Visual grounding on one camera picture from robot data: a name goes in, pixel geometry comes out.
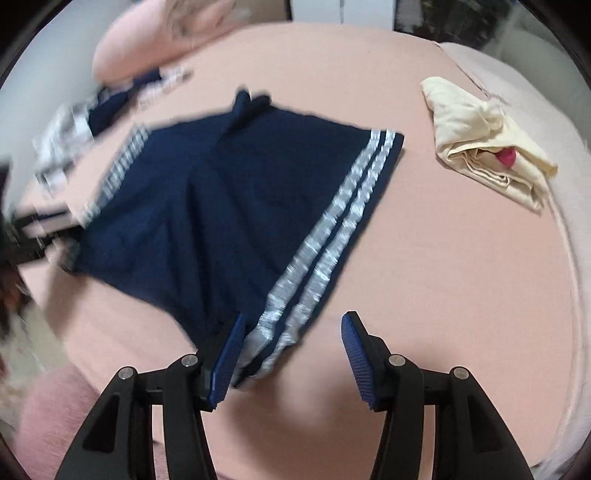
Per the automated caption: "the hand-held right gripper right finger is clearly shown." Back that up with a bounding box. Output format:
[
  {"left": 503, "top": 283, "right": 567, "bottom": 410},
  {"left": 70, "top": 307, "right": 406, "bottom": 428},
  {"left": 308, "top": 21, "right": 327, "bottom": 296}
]
[{"left": 341, "top": 311, "right": 539, "bottom": 480}]

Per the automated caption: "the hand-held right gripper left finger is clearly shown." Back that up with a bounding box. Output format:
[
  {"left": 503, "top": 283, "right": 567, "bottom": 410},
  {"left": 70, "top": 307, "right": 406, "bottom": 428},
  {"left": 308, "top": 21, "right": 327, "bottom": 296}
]
[{"left": 54, "top": 311, "right": 247, "bottom": 480}]

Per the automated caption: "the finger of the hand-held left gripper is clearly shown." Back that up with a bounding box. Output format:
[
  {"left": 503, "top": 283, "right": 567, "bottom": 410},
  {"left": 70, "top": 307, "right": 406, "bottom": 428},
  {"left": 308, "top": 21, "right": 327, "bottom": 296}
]
[{"left": 7, "top": 210, "right": 86, "bottom": 274}]

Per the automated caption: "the pile of navy white clothes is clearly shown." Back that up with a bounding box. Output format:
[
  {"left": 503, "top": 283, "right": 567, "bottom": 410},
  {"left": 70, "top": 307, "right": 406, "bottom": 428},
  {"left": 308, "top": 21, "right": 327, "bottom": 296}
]
[{"left": 32, "top": 67, "right": 195, "bottom": 195}]

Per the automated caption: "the navy skirt with white stripes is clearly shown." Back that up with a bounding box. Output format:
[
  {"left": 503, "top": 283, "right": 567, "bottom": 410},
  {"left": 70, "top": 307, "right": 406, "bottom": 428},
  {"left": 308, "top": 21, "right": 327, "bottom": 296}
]
[{"left": 74, "top": 90, "right": 406, "bottom": 393}]

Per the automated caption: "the pale yellow cloth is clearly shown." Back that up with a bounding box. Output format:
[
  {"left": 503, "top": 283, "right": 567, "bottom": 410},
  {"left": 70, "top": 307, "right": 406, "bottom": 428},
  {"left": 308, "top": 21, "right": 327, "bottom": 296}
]
[{"left": 420, "top": 75, "right": 559, "bottom": 212}]

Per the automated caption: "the navy garment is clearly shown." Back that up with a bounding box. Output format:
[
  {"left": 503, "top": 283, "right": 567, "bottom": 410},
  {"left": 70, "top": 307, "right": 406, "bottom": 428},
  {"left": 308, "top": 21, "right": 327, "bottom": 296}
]
[{"left": 85, "top": 69, "right": 162, "bottom": 137}]

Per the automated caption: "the pink fuzzy cloth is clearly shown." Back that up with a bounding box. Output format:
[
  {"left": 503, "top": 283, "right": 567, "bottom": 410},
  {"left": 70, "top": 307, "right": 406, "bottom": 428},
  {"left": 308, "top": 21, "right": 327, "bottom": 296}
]
[{"left": 14, "top": 364, "right": 222, "bottom": 480}]

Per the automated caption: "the rolled pink quilt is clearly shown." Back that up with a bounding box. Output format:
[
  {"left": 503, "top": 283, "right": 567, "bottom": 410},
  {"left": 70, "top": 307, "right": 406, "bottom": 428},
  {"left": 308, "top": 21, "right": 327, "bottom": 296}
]
[{"left": 92, "top": 0, "right": 241, "bottom": 86}]

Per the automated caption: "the white cushioned furniture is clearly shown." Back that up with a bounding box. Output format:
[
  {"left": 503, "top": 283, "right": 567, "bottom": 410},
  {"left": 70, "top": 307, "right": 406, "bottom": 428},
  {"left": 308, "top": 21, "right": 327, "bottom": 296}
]
[{"left": 501, "top": 9, "right": 591, "bottom": 144}]

